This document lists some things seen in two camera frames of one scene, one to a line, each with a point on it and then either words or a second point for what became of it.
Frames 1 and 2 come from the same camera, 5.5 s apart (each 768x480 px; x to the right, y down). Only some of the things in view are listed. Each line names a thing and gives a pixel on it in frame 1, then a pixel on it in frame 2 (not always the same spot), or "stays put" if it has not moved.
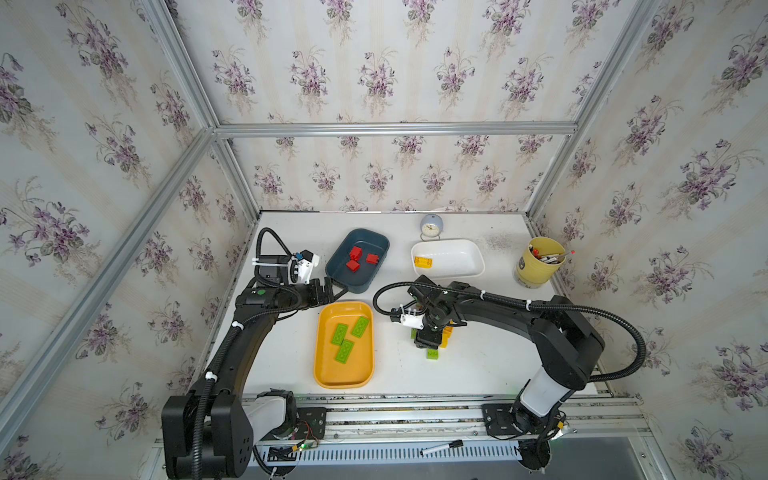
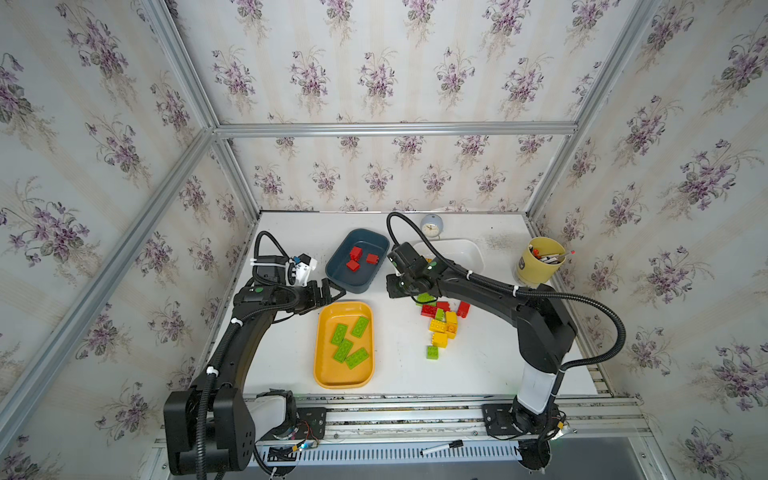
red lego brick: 356,253 stays put
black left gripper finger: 339,294 stays put
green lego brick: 344,351 stays put
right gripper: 429,336 to 396,285
